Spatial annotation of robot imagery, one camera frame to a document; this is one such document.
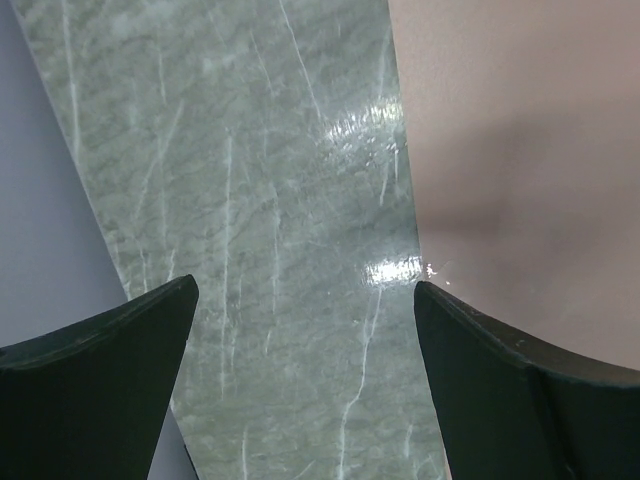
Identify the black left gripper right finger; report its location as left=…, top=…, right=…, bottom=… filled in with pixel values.
left=414, top=281, right=639, bottom=479

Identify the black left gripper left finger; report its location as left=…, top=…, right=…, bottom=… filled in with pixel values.
left=1, top=275, right=199, bottom=479

